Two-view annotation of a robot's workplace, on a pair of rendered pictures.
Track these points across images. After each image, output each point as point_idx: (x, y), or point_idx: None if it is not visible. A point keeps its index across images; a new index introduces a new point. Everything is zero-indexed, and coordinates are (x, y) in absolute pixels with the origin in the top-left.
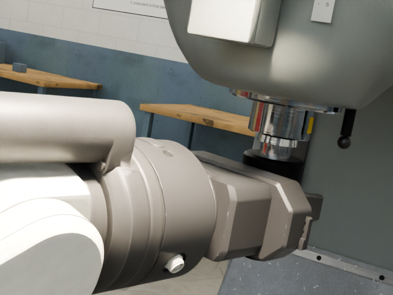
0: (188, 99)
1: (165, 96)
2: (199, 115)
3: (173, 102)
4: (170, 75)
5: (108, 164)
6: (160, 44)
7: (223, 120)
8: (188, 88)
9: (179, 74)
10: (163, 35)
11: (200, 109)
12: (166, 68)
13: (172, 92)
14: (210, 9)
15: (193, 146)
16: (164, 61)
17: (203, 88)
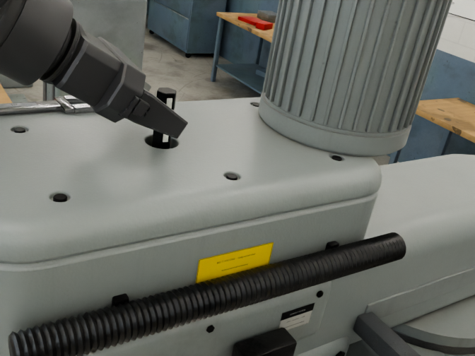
0: (458, 92)
1: (437, 85)
2: (452, 121)
3: (444, 92)
4: (445, 67)
5: None
6: (442, 37)
7: (473, 128)
8: (459, 82)
9: (454, 68)
10: (445, 29)
11: (461, 108)
12: (442, 60)
13: (444, 83)
14: None
15: (455, 134)
16: (442, 54)
17: (473, 84)
